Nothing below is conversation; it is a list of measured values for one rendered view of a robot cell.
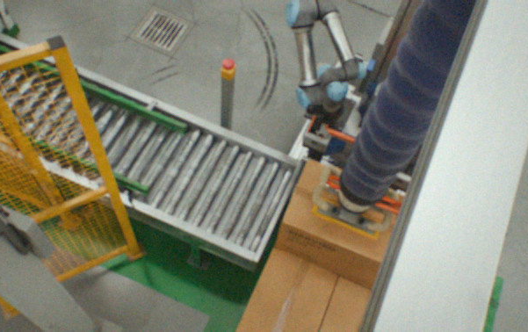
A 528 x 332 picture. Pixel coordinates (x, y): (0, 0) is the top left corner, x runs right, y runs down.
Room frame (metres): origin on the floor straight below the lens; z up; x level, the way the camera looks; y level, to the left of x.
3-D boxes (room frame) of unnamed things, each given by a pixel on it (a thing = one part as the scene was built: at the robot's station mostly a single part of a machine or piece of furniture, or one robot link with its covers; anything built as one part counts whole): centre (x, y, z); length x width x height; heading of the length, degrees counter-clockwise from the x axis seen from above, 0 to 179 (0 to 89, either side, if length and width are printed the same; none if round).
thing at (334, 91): (1.54, -0.26, 1.48); 0.09 x 0.08 x 0.11; 26
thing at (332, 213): (1.13, -0.44, 1.07); 0.34 x 0.10 x 0.05; 77
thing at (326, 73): (1.64, -0.23, 1.48); 0.11 x 0.11 x 0.08; 26
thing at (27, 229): (0.62, 0.82, 1.62); 0.20 x 0.05 x 0.30; 75
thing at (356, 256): (1.22, -0.47, 0.74); 0.60 x 0.40 x 0.40; 77
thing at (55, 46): (0.87, 1.03, 1.05); 0.87 x 0.10 x 2.10; 127
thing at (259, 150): (1.92, 0.92, 0.50); 2.31 x 0.05 x 0.19; 75
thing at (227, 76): (1.94, 0.30, 0.50); 0.07 x 0.07 x 1.00; 75
